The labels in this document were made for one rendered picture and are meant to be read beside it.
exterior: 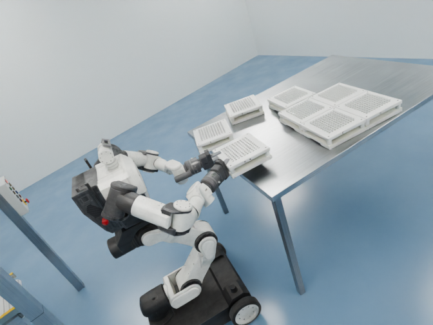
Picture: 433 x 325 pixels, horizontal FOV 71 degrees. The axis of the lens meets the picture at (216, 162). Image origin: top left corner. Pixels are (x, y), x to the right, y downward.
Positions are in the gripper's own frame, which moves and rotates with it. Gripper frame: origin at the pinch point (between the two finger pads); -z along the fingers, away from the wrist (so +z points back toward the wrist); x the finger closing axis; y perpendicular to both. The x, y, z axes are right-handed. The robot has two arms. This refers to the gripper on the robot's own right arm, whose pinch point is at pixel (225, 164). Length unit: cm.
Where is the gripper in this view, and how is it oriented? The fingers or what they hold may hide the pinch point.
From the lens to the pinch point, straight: 161.2
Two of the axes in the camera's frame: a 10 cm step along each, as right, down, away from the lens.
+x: 3.2, 7.9, 5.3
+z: -5.4, 6.1, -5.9
